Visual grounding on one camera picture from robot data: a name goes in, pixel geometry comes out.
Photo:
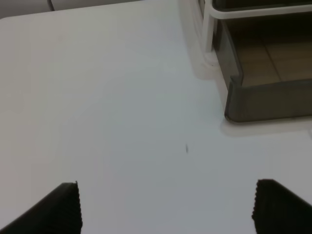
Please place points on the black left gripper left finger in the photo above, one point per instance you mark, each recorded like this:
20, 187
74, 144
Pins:
59, 212

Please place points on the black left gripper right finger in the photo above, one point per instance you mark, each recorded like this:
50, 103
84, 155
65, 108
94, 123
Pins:
277, 210

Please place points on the grey translucent bottom drawer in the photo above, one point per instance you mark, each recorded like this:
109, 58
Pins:
266, 63

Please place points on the white drawer cabinet frame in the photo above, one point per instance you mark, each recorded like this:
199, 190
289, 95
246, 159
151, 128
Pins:
200, 49

